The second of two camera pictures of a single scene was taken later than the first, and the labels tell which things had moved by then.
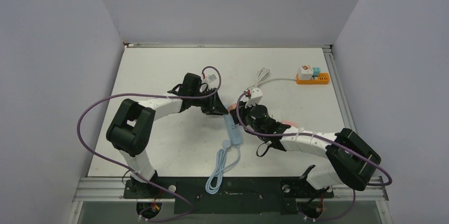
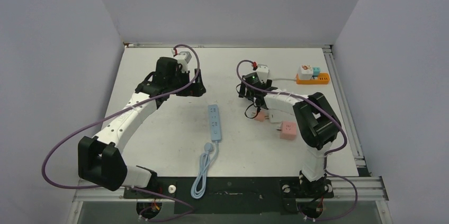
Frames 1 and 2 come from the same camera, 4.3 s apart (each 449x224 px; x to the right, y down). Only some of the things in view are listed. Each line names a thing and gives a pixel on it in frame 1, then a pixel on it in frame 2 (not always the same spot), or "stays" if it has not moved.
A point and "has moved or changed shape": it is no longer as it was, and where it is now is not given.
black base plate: (240, 196) stays
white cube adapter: (305, 72) stays
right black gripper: (243, 112) → (244, 90)
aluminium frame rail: (341, 97) stays
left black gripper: (213, 106) → (195, 90)
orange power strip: (324, 79) stays
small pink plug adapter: (232, 106) has moved or changed shape
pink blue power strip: (235, 131) → (215, 128)
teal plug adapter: (316, 71) stays
